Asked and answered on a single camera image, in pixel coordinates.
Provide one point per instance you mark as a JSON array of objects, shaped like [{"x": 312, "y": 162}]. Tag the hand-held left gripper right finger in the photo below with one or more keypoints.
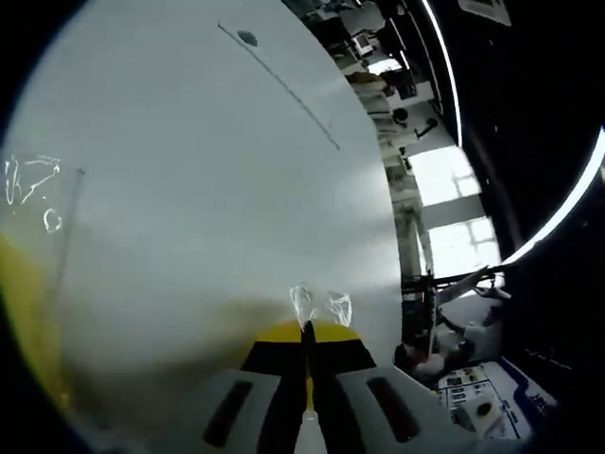
[{"x": 359, "y": 402}]

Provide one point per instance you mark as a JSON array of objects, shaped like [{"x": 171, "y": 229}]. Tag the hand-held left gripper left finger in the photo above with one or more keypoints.
[{"x": 264, "y": 402}]

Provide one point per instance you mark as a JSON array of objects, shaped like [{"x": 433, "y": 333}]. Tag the white ceiling light strip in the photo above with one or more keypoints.
[
  {"x": 449, "y": 71},
  {"x": 567, "y": 208}
]

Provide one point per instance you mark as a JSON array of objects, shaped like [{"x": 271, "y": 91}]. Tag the ceiling air conditioner vent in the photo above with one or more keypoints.
[{"x": 487, "y": 9}]

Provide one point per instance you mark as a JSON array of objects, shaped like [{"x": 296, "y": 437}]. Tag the blue-bordered wall poster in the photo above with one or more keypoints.
[{"x": 520, "y": 383}]

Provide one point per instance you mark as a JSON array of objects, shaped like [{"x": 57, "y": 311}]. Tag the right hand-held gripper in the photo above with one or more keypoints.
[{"x": 477, "y": 413}]

